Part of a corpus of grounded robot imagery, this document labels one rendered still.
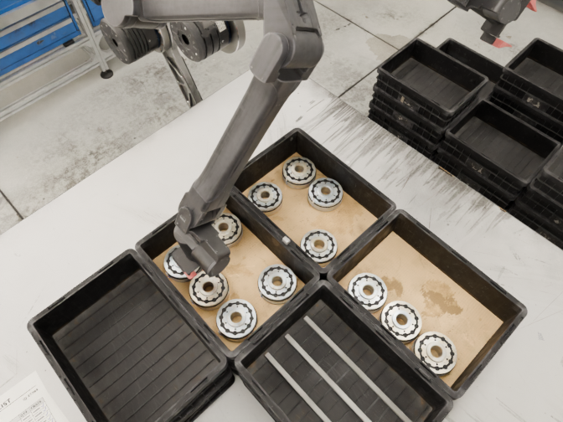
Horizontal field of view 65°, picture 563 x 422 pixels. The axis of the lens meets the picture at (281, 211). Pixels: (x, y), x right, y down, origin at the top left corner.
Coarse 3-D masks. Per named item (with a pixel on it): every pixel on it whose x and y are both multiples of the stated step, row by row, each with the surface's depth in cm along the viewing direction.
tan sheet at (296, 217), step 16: (272, 176) 138; (320, 176) 138; (288, 192) 135; (304, 192) 135; (288, 208) 132; (304, 208) 132; (336, 208) 132; (352, 208) 132; (288, 224) 129; (304, 224) 129; (320, 224) 129; (336, 224) 129; (352, 224) 129; (368, 224) 129; (336, 240) 126; (352, 240) 126
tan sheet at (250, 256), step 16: (240, 240) 126; (256, 240) 126; (160, 256) 124; (240, 256) 124; (256, 256) 124; (272, 256) 124; (224, 272) 121; (240, 272) 121; (256, 272) 121; (208, 288) 119; (240, 288) 119; (256, 288) 119; (192, 304) 117; (256, 304) 117; (272, 304) 117; (208, 320) 114; (240, 320) 114
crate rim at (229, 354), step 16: (144, 240) 115; (144, 256) 113; (160, 272) 111; (176, 288) 108; (304, 288) 108; (288, 304) 106; (272, 320) 104; (256, 336) 102; (224, 352) 101; (240, 352) 101
